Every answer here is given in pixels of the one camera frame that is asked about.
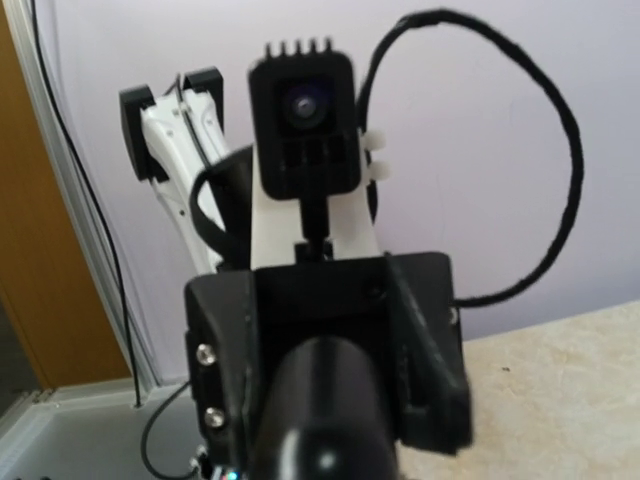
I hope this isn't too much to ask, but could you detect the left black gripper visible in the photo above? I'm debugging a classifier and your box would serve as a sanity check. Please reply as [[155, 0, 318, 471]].
[[184, 253, 473, 479]]

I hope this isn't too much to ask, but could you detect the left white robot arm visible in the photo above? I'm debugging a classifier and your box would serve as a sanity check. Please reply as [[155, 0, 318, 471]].
[[120, 69, 473, 479]]

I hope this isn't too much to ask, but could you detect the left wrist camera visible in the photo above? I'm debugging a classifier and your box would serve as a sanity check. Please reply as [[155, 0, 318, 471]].
[[248, 38, 391, 270]]

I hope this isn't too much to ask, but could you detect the left camera cable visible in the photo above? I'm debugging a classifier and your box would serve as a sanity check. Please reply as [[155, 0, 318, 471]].
[[357, 7, 585, 309]]

